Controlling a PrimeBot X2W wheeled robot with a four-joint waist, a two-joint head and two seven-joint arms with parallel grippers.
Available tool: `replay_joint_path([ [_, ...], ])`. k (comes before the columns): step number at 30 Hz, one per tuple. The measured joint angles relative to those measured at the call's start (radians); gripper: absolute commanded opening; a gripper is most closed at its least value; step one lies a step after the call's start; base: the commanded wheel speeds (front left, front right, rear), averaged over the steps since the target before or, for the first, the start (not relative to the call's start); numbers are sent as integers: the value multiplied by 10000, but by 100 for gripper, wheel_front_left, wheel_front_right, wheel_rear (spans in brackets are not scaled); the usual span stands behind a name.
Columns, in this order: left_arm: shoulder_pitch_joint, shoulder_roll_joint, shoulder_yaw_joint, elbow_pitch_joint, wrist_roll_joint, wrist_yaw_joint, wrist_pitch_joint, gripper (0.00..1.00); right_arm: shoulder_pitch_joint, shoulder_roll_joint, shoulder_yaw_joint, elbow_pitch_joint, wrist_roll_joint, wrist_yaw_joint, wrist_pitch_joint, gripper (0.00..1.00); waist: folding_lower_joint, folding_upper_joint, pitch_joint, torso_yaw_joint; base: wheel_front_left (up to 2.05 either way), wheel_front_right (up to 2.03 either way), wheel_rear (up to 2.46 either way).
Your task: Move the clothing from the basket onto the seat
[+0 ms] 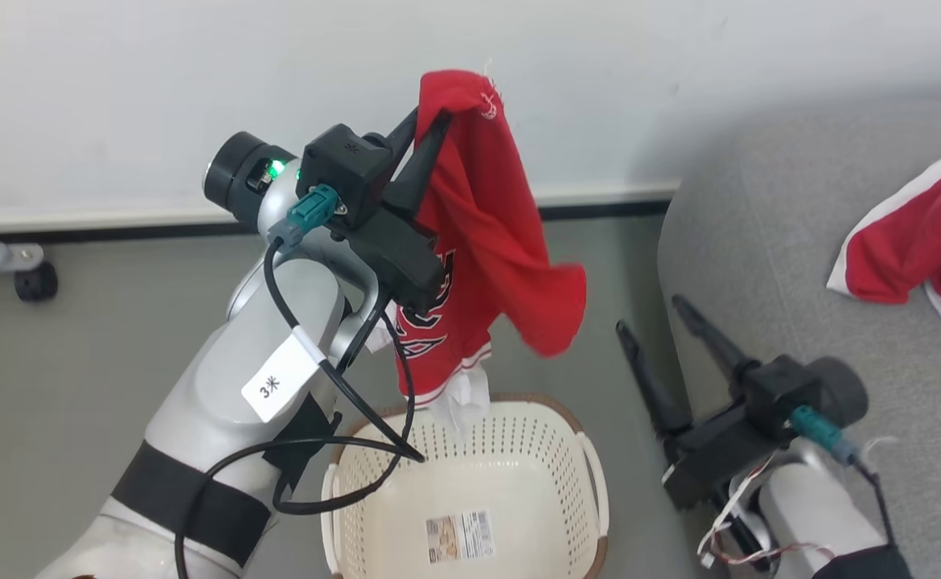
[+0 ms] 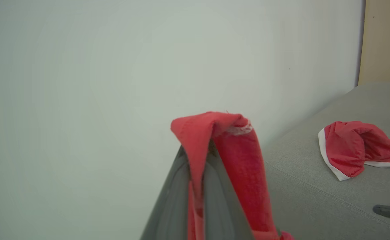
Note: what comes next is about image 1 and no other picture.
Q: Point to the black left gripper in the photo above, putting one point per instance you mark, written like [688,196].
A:
[358,173]

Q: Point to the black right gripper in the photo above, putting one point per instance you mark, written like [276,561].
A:
[748,422]

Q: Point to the red jersey with black lettering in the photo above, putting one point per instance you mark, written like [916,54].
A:
[486,225]

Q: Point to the red garment with white trim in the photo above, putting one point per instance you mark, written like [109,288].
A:
[921,241]

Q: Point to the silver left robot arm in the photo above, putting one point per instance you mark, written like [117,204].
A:
[237,378]

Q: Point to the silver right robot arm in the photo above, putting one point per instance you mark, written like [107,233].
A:
[816,507]

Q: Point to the grey fabric sofa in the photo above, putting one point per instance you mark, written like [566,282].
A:
[760,241]

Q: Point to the cream perforated laundry basket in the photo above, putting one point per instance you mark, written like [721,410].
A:
[519,466]

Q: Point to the paper label sticker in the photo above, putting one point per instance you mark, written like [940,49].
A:
[460,536]

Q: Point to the white and black baseboard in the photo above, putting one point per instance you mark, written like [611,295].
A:
[117,225]

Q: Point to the black caster wheel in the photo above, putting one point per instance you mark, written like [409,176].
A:
[36,281]

